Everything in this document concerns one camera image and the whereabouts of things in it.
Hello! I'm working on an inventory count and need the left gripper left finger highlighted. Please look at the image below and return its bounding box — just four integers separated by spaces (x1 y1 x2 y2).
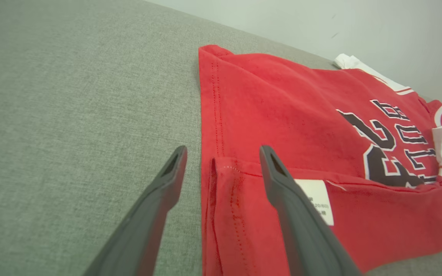
82 145 188 276

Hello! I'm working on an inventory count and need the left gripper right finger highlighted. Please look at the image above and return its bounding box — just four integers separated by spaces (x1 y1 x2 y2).
259 145 362 276

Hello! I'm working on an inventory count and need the red jersey with number print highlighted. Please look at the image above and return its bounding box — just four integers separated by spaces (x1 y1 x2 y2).
198 44 442 276

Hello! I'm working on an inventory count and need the grey fabric sofa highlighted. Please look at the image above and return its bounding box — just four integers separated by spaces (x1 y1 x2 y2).
0 0 442 276

